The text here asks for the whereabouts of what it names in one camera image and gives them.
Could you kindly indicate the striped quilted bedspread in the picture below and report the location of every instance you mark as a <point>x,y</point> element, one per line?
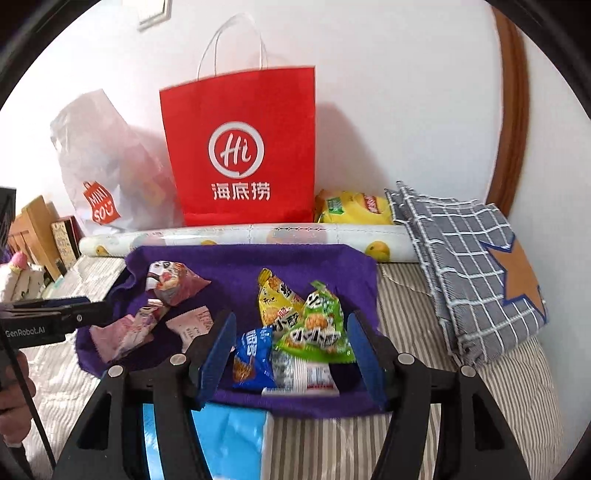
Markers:
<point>520,381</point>

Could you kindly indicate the light pink candy packet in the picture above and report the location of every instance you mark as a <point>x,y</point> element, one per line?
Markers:
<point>190,325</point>

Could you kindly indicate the pink bear snack packet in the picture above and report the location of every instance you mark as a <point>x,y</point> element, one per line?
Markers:
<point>138,332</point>

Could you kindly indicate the brown wooden door frame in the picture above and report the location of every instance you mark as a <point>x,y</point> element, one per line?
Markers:
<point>515,115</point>

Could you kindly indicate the blue snack packet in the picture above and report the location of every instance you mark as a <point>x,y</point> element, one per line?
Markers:
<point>252,369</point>

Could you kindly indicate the panda mushroom snack bag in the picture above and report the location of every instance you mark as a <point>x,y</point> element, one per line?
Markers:
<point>173,282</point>

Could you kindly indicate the rolled duck print mat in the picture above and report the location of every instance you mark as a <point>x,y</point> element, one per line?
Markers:
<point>384,243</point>

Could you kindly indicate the green snack packet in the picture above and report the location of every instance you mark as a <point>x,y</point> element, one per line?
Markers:
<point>319,336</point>

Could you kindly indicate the person's left hand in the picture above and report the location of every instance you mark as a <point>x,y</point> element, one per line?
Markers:
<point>16,418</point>

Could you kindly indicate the white Miniso plastic bag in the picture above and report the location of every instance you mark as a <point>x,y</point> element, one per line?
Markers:
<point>114,184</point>

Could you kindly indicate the grey checked star cloth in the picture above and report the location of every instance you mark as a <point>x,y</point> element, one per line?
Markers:
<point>486,295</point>

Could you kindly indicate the wooden headboard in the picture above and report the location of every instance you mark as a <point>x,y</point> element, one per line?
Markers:
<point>31,233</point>

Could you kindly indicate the pink peach pastry packet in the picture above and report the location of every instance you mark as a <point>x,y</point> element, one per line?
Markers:
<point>107,340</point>

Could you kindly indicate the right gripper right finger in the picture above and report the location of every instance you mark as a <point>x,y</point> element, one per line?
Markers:
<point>475,440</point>

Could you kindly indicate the red paper shopping bag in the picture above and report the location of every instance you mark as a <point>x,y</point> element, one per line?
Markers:
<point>242,145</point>

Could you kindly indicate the white wall switch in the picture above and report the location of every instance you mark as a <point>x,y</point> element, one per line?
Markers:
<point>160,12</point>

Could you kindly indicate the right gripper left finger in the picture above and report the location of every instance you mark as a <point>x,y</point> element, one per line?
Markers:
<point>107,441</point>

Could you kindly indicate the purple towel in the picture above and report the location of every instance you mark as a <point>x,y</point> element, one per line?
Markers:
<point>232,271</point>

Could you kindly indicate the yellow snack packet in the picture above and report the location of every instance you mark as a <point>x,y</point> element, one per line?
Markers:
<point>279,306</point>

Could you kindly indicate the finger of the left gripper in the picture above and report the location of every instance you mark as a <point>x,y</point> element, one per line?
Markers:
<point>72,316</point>
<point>50,303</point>

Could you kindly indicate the cluttered bedside table items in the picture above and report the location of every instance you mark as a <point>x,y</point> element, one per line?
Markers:
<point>20,280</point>

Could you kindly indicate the brown patterned book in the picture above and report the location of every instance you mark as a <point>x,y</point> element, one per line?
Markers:
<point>67,234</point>

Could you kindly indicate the yellow chips bag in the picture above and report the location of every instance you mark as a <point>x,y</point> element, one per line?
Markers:
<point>347,207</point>

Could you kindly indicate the blue tissue pack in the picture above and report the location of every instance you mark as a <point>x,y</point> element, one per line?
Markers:
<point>236,441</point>

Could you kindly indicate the white red snack packet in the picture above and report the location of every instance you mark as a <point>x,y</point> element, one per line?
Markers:
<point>296,377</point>

